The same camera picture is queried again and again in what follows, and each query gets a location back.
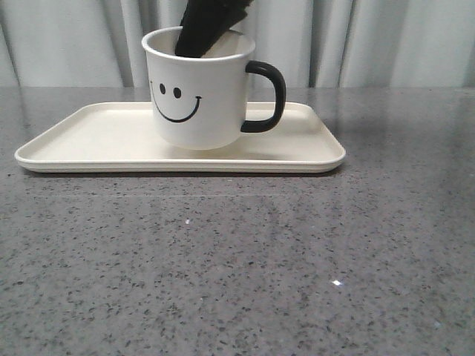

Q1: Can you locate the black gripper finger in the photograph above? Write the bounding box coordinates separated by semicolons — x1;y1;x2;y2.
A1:
174;0;252;58
200;10;247;57

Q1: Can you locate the white smiley mug black handle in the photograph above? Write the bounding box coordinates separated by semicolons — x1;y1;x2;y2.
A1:
142;27;286;150

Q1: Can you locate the cream rectangular plastic tray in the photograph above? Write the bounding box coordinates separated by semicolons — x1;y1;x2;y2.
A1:
14;102;346;173

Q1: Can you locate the pale grey pleated curtain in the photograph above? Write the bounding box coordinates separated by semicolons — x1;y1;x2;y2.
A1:
1;1;474;88

